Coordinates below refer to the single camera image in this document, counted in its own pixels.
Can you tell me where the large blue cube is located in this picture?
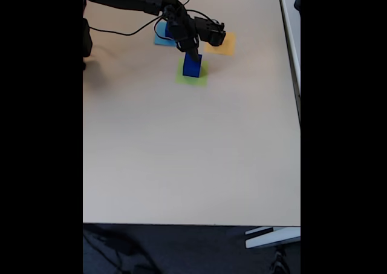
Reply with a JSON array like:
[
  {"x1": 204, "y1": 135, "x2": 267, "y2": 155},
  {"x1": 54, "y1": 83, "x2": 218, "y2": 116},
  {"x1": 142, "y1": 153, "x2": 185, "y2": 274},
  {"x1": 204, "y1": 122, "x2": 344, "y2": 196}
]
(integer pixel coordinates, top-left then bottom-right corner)
[{"x1": 182, "y1": 52, "x2": 203, "y2": 79}]

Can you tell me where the blue square sheet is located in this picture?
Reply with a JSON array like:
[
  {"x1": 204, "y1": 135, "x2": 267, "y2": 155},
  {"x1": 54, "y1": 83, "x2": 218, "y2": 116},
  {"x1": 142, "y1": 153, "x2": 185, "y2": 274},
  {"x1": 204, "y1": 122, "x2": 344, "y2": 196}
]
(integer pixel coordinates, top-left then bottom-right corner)
[{"x1": 154, "y1": 21, "x2": 179, "y2": 48}]

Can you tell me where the green square sheet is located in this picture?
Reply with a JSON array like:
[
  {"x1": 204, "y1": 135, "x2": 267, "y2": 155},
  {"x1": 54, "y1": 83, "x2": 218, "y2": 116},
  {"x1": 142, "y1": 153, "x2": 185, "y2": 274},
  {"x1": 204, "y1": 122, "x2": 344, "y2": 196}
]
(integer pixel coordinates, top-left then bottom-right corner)
[{"x1": 174, "y1": 58, "x2": 210, "y2": 88}]

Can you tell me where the orange square sheet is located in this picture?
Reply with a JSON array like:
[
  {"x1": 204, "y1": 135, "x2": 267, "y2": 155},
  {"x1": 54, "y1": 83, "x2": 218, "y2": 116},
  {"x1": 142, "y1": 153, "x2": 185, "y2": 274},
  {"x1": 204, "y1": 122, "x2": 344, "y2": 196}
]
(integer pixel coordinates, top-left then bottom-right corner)
[{"x1": 204, "y1": 31, "x2": 236, "y2": 57}]

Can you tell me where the white neighbouring table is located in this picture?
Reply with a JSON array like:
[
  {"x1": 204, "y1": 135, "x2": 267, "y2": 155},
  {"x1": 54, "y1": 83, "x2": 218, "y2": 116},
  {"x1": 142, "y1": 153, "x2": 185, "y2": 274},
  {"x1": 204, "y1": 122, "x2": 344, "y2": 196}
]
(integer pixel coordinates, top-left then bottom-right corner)
[{"x1": 276, "y1": 0, "x2": 301, "y2": 123}]

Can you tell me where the white grey bar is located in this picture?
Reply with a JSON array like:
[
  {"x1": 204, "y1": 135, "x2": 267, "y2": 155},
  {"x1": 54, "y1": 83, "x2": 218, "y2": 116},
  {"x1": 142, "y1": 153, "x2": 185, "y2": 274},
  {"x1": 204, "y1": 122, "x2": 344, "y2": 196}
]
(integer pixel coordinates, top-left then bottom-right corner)
[{"x1": 244, "y1": 226, "x2": 301, "y2": 250}]

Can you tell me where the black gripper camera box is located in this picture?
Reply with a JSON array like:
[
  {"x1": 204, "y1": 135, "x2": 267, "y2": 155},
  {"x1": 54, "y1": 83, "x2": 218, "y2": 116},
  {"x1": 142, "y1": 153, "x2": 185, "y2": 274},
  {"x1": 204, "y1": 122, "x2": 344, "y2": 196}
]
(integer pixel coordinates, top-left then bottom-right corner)
[{"x1": 195, "y1": 16, "x2": 227, "y2": 47}]

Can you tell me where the thin camera cable loop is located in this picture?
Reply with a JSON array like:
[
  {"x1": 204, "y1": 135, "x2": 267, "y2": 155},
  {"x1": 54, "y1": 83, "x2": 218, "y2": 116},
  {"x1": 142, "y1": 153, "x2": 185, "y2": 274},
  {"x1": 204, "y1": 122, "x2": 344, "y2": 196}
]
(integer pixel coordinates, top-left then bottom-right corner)
[{"x1": 89, "y1": 0, "x2": 226, "y2": 44}]

